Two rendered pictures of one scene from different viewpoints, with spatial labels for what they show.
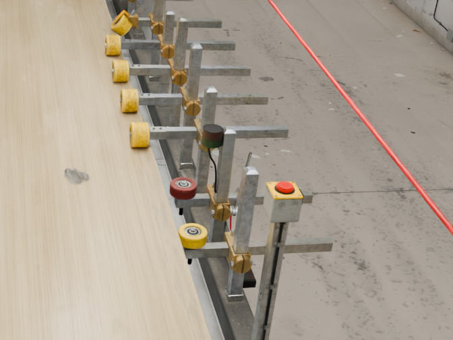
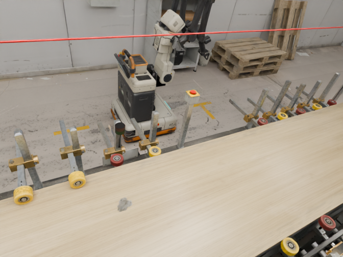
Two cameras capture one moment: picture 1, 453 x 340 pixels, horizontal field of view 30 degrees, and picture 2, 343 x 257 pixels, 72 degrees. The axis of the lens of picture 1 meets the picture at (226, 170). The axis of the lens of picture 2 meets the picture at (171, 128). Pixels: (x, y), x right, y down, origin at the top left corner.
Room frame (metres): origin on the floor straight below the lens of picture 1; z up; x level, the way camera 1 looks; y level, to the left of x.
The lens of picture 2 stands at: (2.19, 1.11, 2.04)
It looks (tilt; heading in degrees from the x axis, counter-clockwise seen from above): 41 degrees down; 252
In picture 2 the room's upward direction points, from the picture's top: 11 degrees clockwise
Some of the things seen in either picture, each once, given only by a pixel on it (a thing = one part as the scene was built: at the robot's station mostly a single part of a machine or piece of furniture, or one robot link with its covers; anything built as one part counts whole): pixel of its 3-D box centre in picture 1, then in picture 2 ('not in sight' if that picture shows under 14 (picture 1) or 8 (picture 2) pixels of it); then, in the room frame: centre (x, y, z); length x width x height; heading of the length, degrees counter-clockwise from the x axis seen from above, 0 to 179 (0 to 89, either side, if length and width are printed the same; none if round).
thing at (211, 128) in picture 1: (209, 160); (120, 138); (2.16, 0.05, 1.01); 0.06 x 0.06 x 0.22; 17
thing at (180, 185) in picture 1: (182, 198); (117, 163); (2.18, 0.12, 0.85); 0.08 x 0.08 x 0.11
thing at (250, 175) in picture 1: (240, 243); (152, 138); (1.93, -0.06, 0.89); 0.04 x 0.04 x 0.48; 17
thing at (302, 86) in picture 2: not in sight; (291, 104); (0.49, -0.49, 0.87); 0.04 x 0.04 x 0.48; 17
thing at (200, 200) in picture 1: (244, 199); (107, 144); (2.23, -0.07, 0.84); 0.43 x 0.03 x 0.04; 107
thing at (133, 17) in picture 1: (125, 20); not in sight; (3.37, 0.50, 0.95); 0.10 x 0.04 x 0.10; 107
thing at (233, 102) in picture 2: not in sight; (245, 113); (1.03, -0.40, 0.83); 0.43 x 0.03 x 0.04; 107
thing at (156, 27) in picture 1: (156, 23); not in sight; (3.39, 0.37, 0.95); 0.14 x 0.06 x 0.05; 17
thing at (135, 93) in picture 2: not in sight; (138, 86); (1.92, -1.20, 0.59); 0.55 x 0.34 x 0.83; 106
